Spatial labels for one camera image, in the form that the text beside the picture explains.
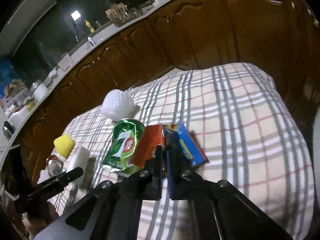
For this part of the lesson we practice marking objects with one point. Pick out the yellow foam fruit net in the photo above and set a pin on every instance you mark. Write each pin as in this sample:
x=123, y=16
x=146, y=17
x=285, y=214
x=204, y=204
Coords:
x=64, y=145

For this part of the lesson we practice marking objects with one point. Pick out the yellow dish soap bottle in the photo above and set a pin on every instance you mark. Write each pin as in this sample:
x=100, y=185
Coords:
x=89, y=26

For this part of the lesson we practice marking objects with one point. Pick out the person's left hand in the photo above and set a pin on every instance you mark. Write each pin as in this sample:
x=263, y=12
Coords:
x=33, y=226

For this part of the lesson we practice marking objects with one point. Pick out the wooden base cabinets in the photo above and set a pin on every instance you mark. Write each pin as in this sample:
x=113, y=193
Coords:
x=200, y=30

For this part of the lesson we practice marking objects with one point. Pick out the dark kitchen window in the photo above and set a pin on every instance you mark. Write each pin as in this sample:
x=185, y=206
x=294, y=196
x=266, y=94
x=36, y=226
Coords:
x=57, y=30

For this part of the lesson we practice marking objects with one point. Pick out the plaid tablecloth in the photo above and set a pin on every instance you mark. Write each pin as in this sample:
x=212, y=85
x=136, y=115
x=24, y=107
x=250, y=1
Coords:
x=225, y=135

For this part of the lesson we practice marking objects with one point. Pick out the white open box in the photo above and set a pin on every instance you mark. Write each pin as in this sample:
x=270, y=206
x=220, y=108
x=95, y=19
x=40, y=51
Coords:
x=65, y=61

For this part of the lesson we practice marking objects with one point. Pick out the white foam block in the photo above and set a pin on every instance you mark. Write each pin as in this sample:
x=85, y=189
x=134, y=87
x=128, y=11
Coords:
x=78, y=162

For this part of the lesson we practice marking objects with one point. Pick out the wooden utensil rack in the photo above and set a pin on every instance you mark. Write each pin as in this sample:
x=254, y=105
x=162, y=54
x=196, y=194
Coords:
x=118, y=15

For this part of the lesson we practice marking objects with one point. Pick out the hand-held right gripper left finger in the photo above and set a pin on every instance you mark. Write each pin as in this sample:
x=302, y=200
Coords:
x=156, y=172

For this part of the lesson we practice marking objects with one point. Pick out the white kitchen countertop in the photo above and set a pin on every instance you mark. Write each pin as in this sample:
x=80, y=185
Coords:
x=105, y=38

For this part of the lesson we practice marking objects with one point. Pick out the metal faucet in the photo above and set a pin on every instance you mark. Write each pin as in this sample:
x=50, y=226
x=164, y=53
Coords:
x=80, y=35

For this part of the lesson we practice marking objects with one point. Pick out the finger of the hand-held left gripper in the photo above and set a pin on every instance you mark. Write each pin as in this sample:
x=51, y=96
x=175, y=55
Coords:
x=60, y=180

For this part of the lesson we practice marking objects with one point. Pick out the white canister with metal lid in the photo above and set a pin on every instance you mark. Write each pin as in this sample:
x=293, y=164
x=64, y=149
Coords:
x=40, y=92

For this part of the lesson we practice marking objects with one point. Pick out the white soap dispenser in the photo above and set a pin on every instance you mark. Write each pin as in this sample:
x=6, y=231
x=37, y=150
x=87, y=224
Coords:
x=91, y=41

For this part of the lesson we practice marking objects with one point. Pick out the orange and blue snack packet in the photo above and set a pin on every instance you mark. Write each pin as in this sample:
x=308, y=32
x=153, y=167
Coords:
x=185, y=145

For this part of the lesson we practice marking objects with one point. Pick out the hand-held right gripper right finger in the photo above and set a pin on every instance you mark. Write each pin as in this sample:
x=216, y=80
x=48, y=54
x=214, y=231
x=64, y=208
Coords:
x=173, y=177

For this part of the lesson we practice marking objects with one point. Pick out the white round foam fruit net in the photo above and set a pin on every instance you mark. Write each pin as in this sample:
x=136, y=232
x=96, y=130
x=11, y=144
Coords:
x=117, y=103

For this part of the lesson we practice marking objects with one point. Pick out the blue wall picture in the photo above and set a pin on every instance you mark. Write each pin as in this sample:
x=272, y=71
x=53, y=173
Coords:
x=10, y=80

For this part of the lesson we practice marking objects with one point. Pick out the white jug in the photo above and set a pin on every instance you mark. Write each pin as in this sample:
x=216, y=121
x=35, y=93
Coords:
x=18, y=117

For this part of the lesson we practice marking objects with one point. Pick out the crushed red can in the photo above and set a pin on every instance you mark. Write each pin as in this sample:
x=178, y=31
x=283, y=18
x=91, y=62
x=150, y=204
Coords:
x=54, y=163

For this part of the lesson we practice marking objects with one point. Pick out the crushed green soda can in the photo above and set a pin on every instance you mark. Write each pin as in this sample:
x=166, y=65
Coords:
x=122, y=145

